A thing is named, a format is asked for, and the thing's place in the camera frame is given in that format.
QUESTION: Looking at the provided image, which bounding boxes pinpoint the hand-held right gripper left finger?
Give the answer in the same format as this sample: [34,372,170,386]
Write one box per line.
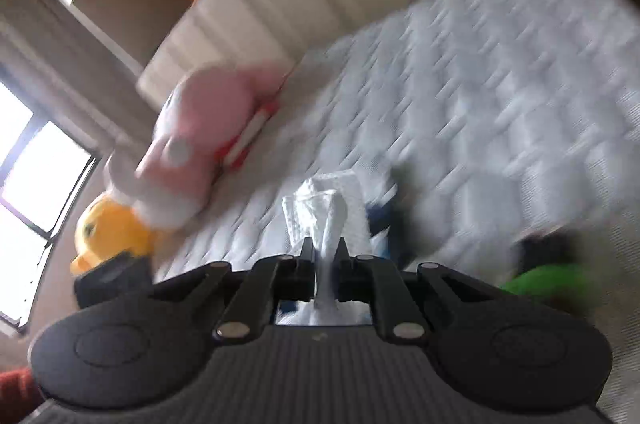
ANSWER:
[150,237,316,339]

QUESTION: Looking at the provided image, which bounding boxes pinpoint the window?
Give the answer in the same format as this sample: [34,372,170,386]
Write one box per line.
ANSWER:
[0,79,98,335]

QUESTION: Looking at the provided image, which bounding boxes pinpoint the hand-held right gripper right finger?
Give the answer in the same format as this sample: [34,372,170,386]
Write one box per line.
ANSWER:
[336,237,501,340]

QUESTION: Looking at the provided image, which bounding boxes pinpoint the pink rabbit plush toy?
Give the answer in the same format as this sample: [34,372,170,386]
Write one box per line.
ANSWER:
[102,59,293,230]

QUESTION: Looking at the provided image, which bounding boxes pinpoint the yellow plush toy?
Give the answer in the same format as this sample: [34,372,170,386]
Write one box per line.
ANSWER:
[70,194,156,275]

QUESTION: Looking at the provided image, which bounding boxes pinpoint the red knitted toy with star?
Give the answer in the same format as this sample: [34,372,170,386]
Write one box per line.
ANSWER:
[500,227,596,320]

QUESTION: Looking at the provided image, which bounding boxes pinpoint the white quilted mattress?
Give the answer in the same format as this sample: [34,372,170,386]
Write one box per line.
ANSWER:
[150,0,640,325]

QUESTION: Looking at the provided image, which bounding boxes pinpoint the small white tissue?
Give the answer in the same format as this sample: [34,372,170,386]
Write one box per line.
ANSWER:
[281,171,373,325]

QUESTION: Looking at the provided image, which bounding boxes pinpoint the beige curtain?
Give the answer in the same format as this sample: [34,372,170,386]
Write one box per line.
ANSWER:
[0,0,146,155]

